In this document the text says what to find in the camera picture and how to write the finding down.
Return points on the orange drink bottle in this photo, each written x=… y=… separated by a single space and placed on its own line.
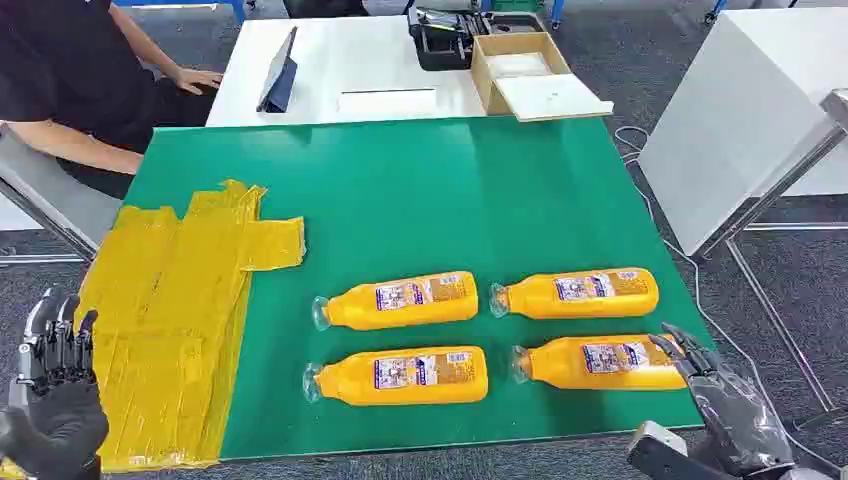
x=576 y=295
x=583 y=364
x=397 y=305
x=397 y=378

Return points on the green table mat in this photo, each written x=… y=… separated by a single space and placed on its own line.
x=464 y=199

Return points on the person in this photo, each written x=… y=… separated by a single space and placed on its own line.
x=73 y=66

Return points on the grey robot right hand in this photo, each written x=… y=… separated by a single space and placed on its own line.
x=735 y=417

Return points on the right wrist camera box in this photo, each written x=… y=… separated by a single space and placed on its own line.
x=652 y=457

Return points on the grey seat with metal frame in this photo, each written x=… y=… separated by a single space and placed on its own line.
x=53 y=192

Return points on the open cardboard box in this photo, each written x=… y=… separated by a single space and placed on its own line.
x=484 y=79

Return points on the white table with metal frame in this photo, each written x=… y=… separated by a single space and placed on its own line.
x=729 y=119

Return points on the white desk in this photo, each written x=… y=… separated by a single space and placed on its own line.
x=351 y=53

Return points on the black tool case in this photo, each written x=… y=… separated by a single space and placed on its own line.
x=440 y=46

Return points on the yellow plastic sheet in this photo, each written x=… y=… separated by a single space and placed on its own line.
x=166 y=318

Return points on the person's left hand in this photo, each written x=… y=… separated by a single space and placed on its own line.
x=199 y=78

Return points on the white box lid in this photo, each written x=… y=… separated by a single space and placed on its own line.
x=553 y=98

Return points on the tablet in dark blue case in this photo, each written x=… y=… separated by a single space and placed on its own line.
x=281 y=76

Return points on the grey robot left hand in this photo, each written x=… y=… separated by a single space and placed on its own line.
x=60 y=424

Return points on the blue table leg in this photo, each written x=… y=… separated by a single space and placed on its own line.
x=558 y=13

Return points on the blue metal frame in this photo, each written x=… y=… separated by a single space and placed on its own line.
x=238 y=10

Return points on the white foam sheet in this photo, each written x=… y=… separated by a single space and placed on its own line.
x=520 y=65

